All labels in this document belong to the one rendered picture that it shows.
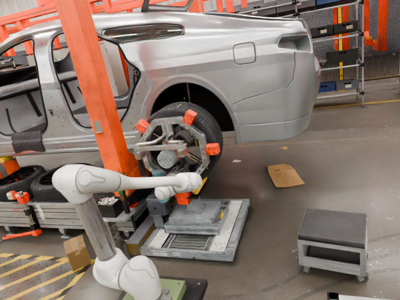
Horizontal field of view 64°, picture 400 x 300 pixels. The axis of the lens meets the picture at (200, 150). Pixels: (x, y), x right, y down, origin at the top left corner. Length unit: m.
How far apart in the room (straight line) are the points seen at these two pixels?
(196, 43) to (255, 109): 0.70
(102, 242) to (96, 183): 0.42
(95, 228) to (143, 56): 1.62
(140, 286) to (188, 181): 0.59
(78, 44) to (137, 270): 1.59
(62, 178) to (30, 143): 2.34
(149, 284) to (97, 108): 1.36
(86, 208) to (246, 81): 1.57
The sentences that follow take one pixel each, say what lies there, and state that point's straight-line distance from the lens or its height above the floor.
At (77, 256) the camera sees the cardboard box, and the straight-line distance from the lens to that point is 3.00.
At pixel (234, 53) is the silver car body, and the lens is 2.58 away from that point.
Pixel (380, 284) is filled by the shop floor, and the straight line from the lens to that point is 2.46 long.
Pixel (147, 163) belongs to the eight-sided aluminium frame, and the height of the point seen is 0.77.
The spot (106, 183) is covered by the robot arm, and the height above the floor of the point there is 1.12.
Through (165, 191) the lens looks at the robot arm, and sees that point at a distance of 1.88.
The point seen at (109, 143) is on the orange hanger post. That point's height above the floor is 1.00.
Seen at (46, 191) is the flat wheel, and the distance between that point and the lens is 3.58.
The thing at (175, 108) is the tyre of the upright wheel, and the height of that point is 1.17.
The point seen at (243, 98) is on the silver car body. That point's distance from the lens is 2.62.
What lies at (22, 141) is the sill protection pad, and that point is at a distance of 4.01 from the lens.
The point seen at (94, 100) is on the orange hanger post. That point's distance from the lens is 2.54.
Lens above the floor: 1.66
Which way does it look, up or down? 19 degrees down
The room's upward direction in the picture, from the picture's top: 11 degrees counter-clockwise
